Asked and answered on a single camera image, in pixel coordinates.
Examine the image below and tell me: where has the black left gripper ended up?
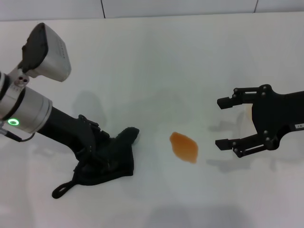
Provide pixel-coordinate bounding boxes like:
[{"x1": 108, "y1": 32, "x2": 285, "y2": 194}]
[{"x1": 37, "y1": 106, "x2": 113, "y2": 171}]

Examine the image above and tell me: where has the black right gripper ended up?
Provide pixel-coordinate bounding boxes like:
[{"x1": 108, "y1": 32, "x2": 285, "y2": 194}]
[{"x1": 215, "y1": 84, "x2": 304, "y2": 159}]

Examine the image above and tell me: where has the brown liquid stain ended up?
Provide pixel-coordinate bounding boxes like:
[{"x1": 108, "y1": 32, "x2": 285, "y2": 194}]
[{"x1": 169, "y1": 131, "x2": 199, "y2": 165}]

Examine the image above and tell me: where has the dark rag with loop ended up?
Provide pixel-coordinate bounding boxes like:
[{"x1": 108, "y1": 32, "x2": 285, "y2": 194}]
[{"x1": 51, "y1": 126, "x2": 140, "y2": 200}]

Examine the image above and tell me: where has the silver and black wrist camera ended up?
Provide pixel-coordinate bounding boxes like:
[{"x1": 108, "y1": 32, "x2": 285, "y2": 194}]
[{"x1": 21, "y1": 22, "x2": 72, "y2": 83}]

